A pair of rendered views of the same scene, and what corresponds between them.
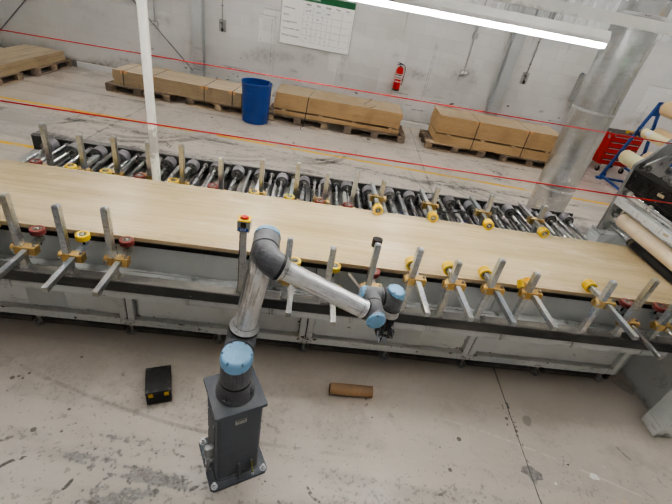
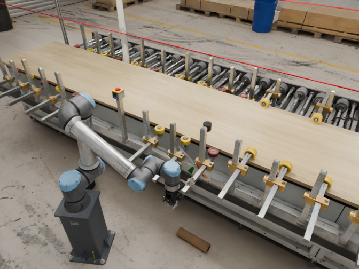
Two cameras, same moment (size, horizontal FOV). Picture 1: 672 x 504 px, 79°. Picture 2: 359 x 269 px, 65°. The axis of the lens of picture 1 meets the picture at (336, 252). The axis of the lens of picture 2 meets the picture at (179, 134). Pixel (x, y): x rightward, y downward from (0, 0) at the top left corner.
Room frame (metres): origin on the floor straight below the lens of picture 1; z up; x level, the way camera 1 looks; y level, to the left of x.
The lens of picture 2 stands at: (0.76, -1.06, 2.28)
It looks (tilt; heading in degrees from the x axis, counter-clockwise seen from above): 38 degrees down; 40
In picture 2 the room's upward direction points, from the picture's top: straight up
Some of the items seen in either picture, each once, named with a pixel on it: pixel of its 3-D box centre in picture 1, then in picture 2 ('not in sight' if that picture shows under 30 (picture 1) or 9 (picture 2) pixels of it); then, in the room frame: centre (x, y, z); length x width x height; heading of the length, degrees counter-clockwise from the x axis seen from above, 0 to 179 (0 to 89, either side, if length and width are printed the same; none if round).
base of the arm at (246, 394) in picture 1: (235, 384); (76, 198); (1.28, 0.36, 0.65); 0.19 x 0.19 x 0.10
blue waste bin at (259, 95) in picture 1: (256, 101); (264, 15); (7.50, 1.94, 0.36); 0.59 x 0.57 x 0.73; 3
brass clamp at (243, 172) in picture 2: (414, 280); (237, 167); (2.03, -0.50, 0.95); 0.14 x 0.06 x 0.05; 97
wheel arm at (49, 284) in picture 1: (67, 265); (45, 103); (1.70, 1.46, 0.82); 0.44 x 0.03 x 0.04; 7
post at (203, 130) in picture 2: (370, 276); (202, 153); (2.00, -0.23, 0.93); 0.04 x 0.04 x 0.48; 7
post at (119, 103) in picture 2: (242, 261); (122, 120); (1.91, 0.53, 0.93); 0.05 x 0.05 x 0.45; 7
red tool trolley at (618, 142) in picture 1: (611, 150); not in sight; (8.89, -5.27, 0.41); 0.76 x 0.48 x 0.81; 100
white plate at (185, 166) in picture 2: not in sight; (195, 172); (1.97, -0.20, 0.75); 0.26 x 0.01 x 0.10; 97
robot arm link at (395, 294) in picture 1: (393, 298); (171, 173); (1.57, -0.32, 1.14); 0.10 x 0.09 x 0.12; 100
